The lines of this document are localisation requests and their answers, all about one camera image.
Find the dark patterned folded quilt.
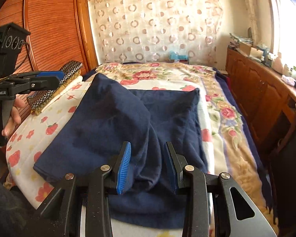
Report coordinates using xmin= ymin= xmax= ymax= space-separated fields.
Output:
xmin=26 ymin=60 xmax=84 ymax=115

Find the white red-flower bed sheet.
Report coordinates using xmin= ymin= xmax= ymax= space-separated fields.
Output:
xmin=6 ymin=76 xmax=182 ymax=236

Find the dark wooden chair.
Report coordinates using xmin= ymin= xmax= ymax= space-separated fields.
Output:
xmin=270 ymin=103 xmax=296 ymax=236

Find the navy blue printed t-shirt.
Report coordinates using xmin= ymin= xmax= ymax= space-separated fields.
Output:
xmin=34 ymin=74 xmax=207 ymax=229

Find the window with wooden frame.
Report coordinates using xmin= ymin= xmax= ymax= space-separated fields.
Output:
xmin=269 ymin=0 xmax=296 ymax=68

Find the stack of papers on cabinet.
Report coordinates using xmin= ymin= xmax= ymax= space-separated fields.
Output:
xmin=229 ymin=33 xmax=253 ymax=47

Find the wooden sideboard cabinet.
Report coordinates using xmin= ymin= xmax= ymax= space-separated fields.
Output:
xmin=225 ymin=48 xmax=296 ymax=154

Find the wooden louvered wardrobe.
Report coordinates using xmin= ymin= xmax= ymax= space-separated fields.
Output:
xmin=0 ymin=0 xmax=99 ymax=121

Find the blue box at headboard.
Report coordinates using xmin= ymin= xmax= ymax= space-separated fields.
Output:
xmin=168 ymin=51 xmax=189 ymax=64

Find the floral beige blanket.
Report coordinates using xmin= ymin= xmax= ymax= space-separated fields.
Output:
xmin=96 ymin=63 xmax=279 ymax=232

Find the sheer circle-pattern curtain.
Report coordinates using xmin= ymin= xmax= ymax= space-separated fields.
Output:
xmin=89 ymin=0 xmax=223 ymax=65

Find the cardboard box on cabinet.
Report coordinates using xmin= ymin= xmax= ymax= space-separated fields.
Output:
xmin=239 ymin=42 xmax=263 ymax=58

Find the left hand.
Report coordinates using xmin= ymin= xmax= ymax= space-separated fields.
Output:
xmin=1 ymin=97 xmax=26 ymax=137

